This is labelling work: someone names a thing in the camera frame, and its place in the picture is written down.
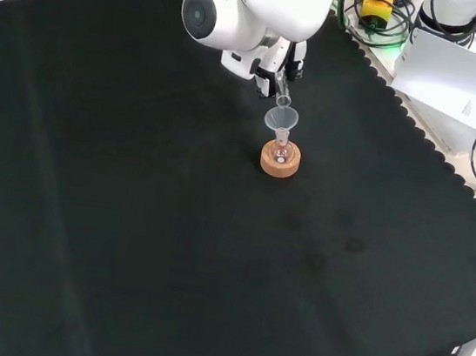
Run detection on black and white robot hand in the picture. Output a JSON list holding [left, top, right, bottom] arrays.
[[251, 33, 310, 104]]

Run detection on clear graduated cylinder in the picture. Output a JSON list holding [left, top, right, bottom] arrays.
[[270, 70, 298, 110]]

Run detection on small round-bottom glass flask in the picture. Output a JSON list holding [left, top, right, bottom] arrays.
[[266, 134, 296, 167]]

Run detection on clear plastic funnel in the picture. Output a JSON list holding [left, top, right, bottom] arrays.
[[260, 104, 302, 148]]

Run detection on yellow stop button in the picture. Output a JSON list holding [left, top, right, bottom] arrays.
[[357, 0, 396, 32]]

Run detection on white paper board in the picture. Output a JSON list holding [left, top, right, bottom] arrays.
[[385, 24, 476, 131]]

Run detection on black bench cloth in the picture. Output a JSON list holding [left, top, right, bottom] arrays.
[[0, 0, 476, 356]]

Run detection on cork ring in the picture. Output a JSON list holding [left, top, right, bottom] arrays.
[[258, 138, 304, 181]]

